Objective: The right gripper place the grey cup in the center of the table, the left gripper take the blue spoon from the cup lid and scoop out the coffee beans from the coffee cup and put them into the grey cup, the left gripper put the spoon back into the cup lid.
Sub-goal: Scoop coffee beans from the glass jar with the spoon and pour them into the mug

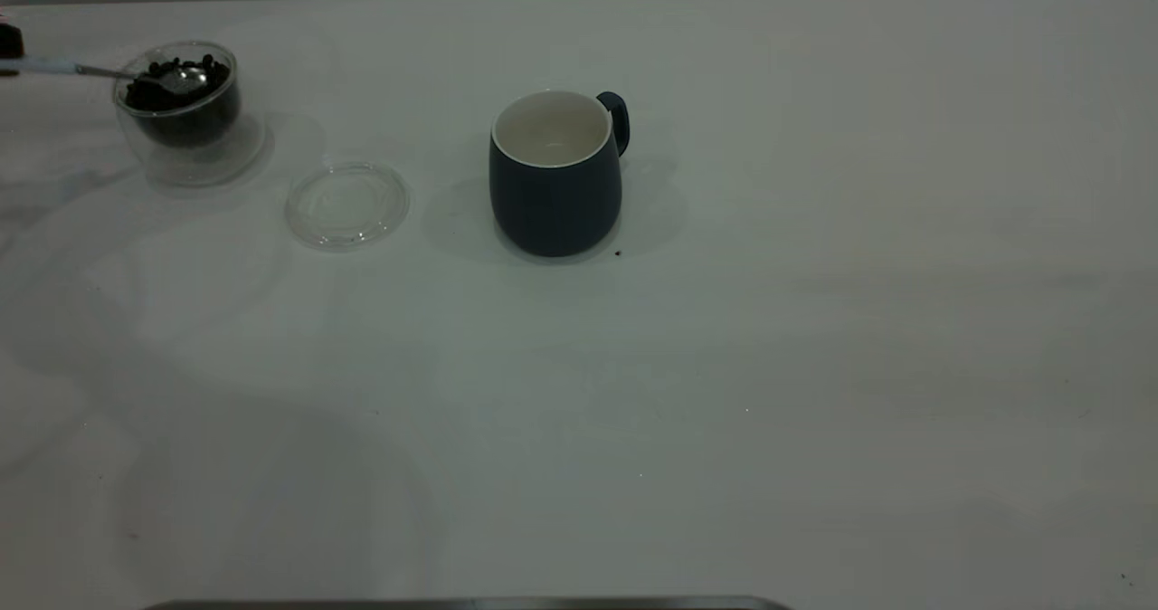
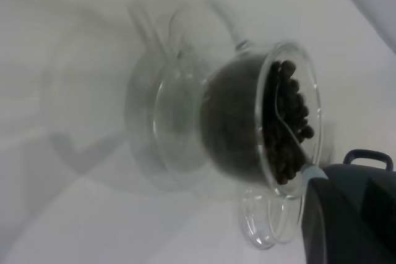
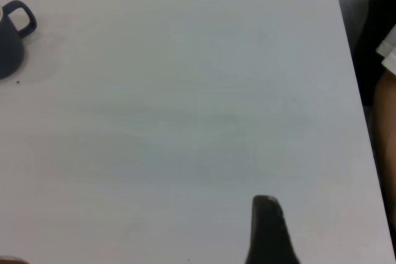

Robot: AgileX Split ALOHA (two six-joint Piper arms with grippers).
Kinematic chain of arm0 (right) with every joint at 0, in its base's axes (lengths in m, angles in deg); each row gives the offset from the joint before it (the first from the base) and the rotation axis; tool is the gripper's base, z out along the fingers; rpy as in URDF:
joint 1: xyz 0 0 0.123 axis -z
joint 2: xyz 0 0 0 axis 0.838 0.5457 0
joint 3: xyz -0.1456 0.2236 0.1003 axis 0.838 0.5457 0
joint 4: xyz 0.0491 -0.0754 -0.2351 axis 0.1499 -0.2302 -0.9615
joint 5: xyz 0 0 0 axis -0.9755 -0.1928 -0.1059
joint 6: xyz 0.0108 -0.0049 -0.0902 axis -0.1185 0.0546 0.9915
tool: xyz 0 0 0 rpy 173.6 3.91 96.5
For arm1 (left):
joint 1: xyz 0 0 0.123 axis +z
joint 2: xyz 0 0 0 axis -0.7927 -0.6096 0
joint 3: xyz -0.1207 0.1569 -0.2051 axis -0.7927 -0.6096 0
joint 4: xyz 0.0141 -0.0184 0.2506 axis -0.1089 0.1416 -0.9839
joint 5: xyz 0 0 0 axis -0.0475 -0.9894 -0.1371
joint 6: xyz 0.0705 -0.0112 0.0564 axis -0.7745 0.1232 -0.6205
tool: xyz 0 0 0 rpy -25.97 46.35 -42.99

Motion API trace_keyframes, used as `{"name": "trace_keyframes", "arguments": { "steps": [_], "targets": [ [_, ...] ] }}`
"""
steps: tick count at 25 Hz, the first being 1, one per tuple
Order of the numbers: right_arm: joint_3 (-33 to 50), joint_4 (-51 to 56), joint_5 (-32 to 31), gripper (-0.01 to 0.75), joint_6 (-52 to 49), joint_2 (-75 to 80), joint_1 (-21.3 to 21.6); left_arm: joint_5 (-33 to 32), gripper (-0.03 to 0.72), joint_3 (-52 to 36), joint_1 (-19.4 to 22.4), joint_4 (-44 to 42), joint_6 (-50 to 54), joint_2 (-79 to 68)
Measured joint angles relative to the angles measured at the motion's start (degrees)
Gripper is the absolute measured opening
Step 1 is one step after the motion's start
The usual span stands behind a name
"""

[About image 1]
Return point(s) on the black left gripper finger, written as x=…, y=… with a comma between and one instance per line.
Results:
x=9, y=42

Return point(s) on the dark grey cup white inside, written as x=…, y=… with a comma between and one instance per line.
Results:
x=554, y=207

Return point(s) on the dark coffee beans pile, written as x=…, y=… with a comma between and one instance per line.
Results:
x=194, y=112

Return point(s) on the clear glass saucer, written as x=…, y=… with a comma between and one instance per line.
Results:
x=348, y=207

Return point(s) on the clear double-wall glass bowl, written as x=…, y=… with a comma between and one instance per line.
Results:
x=204, y=157

